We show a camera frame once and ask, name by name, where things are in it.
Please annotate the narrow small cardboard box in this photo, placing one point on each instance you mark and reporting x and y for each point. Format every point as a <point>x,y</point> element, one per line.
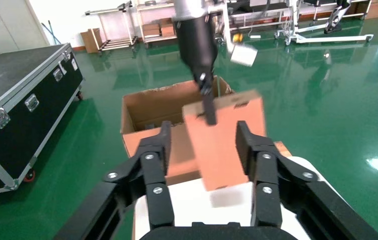
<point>222,149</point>

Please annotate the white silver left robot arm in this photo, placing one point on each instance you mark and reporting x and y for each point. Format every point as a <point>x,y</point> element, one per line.
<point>188,8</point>

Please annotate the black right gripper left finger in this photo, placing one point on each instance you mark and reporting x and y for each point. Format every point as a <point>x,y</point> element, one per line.
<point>157,198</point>

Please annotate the big open cardboard box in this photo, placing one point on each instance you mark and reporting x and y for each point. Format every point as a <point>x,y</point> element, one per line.
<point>152,106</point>

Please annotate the leaning brown cardboard box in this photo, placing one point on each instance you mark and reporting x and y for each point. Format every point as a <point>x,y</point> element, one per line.
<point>91,41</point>

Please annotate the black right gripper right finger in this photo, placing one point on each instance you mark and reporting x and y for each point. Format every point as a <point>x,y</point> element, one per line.
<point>268,205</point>

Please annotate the cardboard box on shelf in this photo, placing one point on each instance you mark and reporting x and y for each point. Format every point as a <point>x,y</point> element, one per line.
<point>167,29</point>
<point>151,30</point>

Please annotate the white double door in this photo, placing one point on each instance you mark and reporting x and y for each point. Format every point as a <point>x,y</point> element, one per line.
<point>13,26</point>

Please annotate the metal frame workbench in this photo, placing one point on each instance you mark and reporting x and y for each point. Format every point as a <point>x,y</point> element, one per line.
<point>261,15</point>

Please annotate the black aluminium flight case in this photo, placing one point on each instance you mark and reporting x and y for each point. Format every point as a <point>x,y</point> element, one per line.
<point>19,132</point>

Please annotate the grey metal trolley rack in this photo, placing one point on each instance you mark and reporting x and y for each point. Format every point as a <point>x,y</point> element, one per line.
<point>119,43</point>

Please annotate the small yellow object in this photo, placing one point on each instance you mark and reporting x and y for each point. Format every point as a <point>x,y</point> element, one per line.
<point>237,37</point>

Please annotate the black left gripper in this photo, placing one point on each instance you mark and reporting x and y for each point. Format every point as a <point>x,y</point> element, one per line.
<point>197,46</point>

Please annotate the white wheeled metal stand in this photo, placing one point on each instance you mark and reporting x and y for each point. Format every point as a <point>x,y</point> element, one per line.
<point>328,39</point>

